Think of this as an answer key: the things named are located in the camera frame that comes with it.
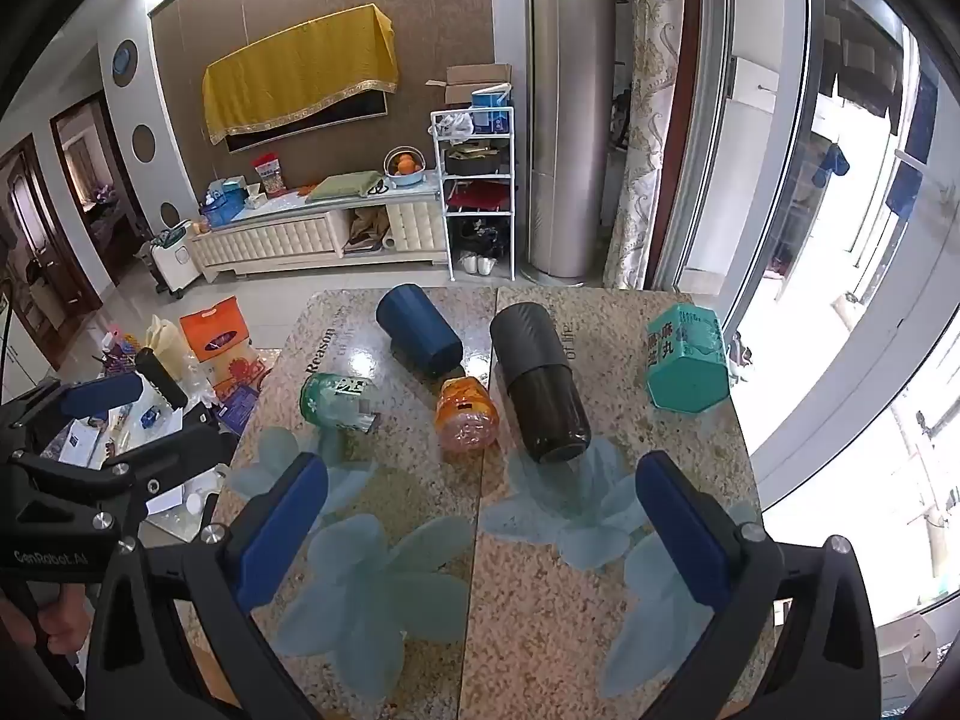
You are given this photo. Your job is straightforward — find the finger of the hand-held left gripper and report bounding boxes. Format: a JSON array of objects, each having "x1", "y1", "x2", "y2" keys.
[
  {"x1": 0, "y1": 371, "x2": 145, "y2": 466},
  {"x1": 105, "y1": 349, "x2": 239, "y2": 496}
]

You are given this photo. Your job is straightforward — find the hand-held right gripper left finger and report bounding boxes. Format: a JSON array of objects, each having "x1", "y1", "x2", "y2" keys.
[{"x1": 84, "y1": 452, "x2": 331, "y2": 720}]

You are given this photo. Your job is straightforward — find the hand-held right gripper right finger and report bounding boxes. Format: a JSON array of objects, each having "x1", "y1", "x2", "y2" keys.
[{"x1": 636, "y1": 450, "x2": 882, "y2": 720}]

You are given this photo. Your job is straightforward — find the black cup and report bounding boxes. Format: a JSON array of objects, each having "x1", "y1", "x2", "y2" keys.
[{"x1": 489, "y1": 302, "x2": 592, "y2": 464}]

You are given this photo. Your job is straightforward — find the dark blue cup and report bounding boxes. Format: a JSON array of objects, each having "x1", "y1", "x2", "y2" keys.
[{"x1": 375, "y1": 283, "x2": 464, "y2": 382}]

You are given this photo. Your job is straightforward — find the person's left hand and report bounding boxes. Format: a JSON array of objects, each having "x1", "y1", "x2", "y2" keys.
[{"x1": 0, "y1": 589, "x2": 95, "y2": 653}]

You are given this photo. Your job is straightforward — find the cream plastic bag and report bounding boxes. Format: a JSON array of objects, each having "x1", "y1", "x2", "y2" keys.
[{"x1": 142, "y1": 315, "x2": 197, "y2": 391}]

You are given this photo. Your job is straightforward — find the orange shopping bag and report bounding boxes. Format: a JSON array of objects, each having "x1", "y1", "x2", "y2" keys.
[{"x1": 180, "y1": 298, "x2": 260, "y2": 383}]

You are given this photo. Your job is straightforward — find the white wheeled machine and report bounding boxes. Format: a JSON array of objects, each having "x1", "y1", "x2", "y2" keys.
[{"x1": 146, "y1": 221, "x2": 200, "y2": 297}]

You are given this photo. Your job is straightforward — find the brown wooden door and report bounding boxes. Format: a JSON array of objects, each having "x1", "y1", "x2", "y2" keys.
[{"x1": 0, "y1": 135, "x2": 102, "y2": 350}]

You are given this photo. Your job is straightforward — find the teal hexagonal box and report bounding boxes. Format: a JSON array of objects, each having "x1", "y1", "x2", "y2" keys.
[{"x1": 646, "y1": 303, "x2": 732, "y2": 413}]

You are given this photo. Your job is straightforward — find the blue plastic basket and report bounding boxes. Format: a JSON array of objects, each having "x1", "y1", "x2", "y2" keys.
[{"x1": 201, "y1": 191, "x2": 248, "y2": 230}]

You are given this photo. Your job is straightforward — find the white television cabinet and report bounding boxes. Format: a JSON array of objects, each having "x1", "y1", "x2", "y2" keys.
[{"x1": 187, "y1": 191, "x2": 451, "y2": 286}]

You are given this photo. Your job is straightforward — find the red lidded snack jar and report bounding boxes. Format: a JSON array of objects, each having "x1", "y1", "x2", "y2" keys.
[{"x1": 253, "y1": 155, "x2": 287, "y2": 197}]

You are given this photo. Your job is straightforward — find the white carton boxes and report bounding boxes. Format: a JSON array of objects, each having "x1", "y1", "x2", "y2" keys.
[{"x1": 874, "y1": 619, "x2": 938, "y2": 717}]

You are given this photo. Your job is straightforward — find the green cushion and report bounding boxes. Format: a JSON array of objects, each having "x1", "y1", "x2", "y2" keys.
[{"x1": 304, "y1": 169, "x2": 385, "y2": 203}]

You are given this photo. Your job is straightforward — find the black television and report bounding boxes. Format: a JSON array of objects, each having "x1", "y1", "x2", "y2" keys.
[{"x1": 225, "y1": 90, "x2": 391, "y2": 155}]

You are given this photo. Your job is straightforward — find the light blue basket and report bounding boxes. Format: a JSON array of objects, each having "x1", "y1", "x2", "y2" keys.
[{"x1": 383, "y1": 146, "x2": 428, "y2": 188}]

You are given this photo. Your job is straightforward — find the white sliding glass door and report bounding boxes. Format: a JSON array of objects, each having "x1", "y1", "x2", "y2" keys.
[{"x1": 679, "y1": 0, "x2": 960, "y2": 616}]

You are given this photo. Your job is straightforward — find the yellow cloth cover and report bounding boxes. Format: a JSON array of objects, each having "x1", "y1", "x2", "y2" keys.
[{"x1": 202, "y1": 4, "x2": 398, "y2": 147}]

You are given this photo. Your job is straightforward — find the red cloth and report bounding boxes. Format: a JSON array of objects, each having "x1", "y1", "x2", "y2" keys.
[{"x1": 448, "y1": 186, "x2": 511, "y2": 212}]

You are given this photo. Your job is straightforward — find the white metal shelf rack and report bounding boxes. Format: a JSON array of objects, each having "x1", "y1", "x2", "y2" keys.
[{"x1": 430, "y1": 106, "x2": 518, "y2": 284}]

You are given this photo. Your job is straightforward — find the white plastic bag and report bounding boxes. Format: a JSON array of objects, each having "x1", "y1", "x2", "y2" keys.
[{"x1": 429, "y1": 111, "x2": 475, "y2": 142}]

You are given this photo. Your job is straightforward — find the patterned beige curtain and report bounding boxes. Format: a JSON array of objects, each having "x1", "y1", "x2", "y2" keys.
[{"x1": 604, "y1": 0, "x2": 691, "y2": 292}]

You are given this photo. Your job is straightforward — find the blue box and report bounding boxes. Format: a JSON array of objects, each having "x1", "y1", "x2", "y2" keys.
[{"x1": 471, "y1": 88, "x2": 512, "y2": 128}]

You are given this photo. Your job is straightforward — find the cardboard box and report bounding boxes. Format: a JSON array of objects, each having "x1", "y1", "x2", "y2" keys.
[{"x1": 427, "y1": 62, "x2": 515, "y2": 107}]

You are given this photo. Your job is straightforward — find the tall cylindrical air conditioner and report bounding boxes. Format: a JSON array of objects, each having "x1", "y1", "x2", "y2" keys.
[{"x1": 523, "y1": 0, "x2": 616, "y2": 287}]

